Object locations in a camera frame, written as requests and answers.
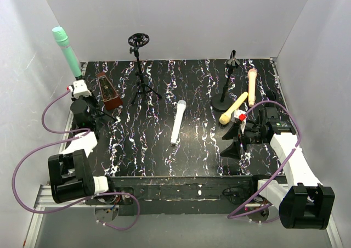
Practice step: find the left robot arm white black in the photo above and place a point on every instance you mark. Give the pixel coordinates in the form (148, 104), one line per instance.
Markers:
(70, 173)

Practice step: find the black tripod shock mount stand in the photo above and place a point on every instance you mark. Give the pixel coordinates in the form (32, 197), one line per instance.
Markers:
(135, 42)

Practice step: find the yellow microphone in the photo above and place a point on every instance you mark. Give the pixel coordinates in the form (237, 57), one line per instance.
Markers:
(226, 116)

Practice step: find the green microphone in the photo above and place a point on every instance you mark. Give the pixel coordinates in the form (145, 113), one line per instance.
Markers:
(63, 42)

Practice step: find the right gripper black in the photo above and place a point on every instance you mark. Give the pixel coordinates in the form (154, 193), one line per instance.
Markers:
(242, 137)

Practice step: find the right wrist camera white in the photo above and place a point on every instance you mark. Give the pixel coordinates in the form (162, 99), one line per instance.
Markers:
(239, 117)

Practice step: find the black round base mic stand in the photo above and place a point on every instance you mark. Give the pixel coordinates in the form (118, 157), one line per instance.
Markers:
(222, 102)

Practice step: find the aluminium front rail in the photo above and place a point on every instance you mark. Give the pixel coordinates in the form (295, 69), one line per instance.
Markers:
(45, 199)

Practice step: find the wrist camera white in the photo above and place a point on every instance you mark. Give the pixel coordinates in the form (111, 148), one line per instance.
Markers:
(79, 89)
(239, 117)

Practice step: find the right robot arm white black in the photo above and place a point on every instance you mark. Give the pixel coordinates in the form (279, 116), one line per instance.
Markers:
(305, 203)

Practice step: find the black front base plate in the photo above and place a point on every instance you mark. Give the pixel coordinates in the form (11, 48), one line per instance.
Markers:
(169, 195)

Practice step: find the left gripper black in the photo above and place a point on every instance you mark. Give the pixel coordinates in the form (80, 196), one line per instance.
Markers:
(89, 101)

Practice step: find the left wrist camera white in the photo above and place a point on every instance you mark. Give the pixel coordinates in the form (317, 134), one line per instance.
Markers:
(79, 89)

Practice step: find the brown wooden metronome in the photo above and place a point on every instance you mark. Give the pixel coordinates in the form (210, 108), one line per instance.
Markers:
(110, 96)

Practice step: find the pink microphone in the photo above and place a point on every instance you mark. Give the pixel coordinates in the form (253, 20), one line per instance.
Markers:
(252, 75)

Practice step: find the white microphone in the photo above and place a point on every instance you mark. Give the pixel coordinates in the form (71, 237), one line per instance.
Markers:
(180, 108)

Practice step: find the small black clip mic stand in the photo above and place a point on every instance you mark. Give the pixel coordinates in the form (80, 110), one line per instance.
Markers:
(101, 113)

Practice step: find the aluminium left side rail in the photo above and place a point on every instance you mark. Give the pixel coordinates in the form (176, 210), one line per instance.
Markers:
(68, 125)

